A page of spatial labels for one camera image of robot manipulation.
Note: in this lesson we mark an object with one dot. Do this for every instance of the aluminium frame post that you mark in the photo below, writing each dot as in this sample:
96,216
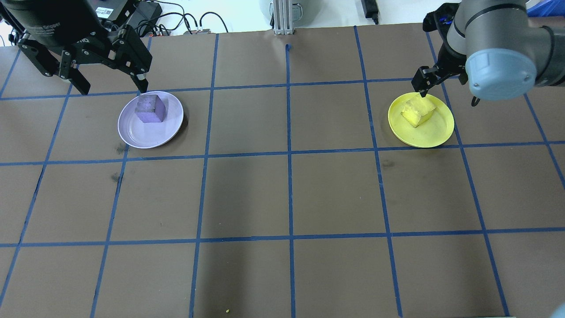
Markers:
283,20

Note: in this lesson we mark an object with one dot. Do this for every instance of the black box with white label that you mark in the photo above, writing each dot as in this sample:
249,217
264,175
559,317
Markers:
103,12

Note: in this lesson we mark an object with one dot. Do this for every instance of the black power brick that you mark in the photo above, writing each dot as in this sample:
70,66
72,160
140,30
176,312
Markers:
148,13

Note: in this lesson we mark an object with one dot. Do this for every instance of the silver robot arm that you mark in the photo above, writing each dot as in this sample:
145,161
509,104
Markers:
503,70

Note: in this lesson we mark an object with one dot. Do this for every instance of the yellow round plate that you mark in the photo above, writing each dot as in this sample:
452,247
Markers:
423,134

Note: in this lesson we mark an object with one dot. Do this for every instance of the purple block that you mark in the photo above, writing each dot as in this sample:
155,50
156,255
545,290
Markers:
151,110

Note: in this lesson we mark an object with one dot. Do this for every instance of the yellow block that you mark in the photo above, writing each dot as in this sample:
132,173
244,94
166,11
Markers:
417,114

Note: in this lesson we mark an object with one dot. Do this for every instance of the blue plastic bin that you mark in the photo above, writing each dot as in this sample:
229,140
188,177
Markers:
545,6

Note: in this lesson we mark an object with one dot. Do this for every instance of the small grey connector box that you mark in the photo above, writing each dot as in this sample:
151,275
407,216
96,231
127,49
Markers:
201,31

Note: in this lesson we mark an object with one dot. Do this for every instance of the purple round plate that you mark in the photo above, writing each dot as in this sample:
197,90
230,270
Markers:
150,134

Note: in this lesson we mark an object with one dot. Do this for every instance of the black power adapter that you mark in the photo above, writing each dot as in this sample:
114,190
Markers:
370,11

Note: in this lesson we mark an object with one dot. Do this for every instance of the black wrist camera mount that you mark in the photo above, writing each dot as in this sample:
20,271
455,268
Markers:
437,20

